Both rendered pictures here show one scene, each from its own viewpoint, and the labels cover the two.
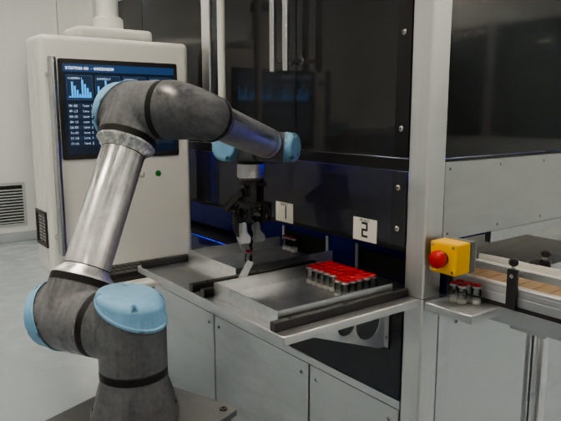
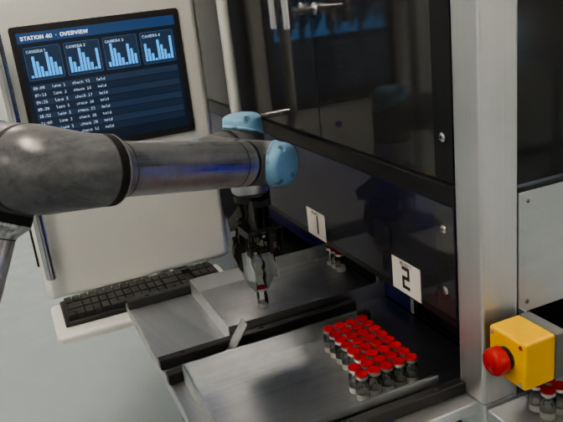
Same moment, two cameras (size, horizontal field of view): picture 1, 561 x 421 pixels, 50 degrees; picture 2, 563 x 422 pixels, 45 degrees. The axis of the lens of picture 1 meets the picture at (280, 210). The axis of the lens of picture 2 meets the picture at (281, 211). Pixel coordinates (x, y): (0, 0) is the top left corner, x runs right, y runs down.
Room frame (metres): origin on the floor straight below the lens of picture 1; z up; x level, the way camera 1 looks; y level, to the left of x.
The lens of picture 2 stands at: (0.45, -0.31, 1.52)
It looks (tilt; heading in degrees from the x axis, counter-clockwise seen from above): 19 degrees down; 15
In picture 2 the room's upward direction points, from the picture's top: 6 degrees counter-clockwise
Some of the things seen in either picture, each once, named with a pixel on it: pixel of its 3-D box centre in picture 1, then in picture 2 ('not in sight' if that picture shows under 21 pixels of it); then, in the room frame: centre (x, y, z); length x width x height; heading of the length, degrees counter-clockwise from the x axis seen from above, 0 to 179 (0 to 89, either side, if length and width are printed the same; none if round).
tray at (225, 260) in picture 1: (260, 256); (284, 287); (1.73, 0.06, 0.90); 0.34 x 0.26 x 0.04; 127
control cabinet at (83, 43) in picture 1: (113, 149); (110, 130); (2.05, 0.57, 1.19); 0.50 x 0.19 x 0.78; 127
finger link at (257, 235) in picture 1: (258, 236); (271, 268); (1.67, 0.06, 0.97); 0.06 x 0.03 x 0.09; 37
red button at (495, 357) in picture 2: (439, 259); (499, 360); (1.30, -0.35, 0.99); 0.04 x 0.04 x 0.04; 37
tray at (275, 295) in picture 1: (302, 290); (304, 378); (1.39, -0.05, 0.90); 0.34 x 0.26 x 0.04; 127
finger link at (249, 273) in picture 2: (245, 238); (251, 274); (1.64, 0.10, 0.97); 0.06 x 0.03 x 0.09; 37
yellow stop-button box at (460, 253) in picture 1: (452, 256); (525, 350); (1.33, -0.39, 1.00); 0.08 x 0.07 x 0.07; 127
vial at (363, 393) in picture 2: (345, 290); (362, 385); (1.36, -0.15, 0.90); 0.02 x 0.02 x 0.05
